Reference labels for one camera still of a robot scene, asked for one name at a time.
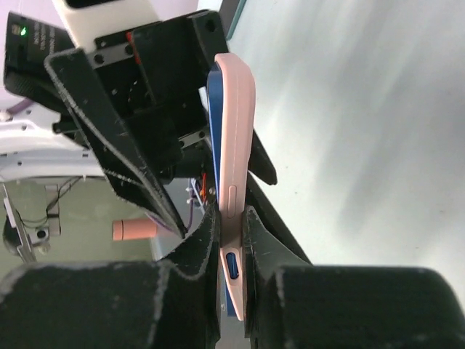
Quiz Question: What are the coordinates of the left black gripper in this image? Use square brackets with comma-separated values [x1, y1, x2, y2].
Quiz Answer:
[3, 9, 230, 239]

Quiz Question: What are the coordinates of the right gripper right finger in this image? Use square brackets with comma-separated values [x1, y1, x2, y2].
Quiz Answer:
[243, 207, 464, 348]

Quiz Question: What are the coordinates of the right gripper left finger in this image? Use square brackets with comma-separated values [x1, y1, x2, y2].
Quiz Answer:
[1, 205, 220, 348]

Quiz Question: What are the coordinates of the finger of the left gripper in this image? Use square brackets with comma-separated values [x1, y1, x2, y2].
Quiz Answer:
[248, 131, 278, 185]

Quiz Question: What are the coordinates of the pink phone case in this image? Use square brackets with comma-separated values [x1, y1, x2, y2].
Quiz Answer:
[215, 53, 256, 321]

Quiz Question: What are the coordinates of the blue phone black screen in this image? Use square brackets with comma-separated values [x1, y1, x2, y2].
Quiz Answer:
[206, 63, 239, 317]

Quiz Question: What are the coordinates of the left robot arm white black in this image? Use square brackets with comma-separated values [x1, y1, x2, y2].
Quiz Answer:
[1, 1, 279, 236]

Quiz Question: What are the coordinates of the beige magsafe phone case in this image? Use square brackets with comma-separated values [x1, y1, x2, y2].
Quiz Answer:
[113, 218, 158, 241]

